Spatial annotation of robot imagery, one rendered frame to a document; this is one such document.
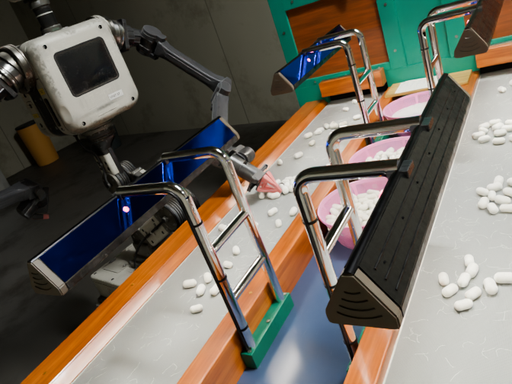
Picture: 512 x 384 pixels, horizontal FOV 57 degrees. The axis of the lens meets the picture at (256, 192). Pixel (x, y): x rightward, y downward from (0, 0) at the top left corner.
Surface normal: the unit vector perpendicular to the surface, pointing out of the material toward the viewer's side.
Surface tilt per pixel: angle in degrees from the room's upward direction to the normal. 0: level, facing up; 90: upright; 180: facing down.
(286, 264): 90
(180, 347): 0
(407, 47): 90
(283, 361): 0
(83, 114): 90
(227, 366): 90
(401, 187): 58
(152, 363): 0
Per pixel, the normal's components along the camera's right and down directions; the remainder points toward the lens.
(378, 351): -0.33, -0.86
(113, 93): 0.74, 0.03
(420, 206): 0.53, -0.51
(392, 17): -0.45, 0.51
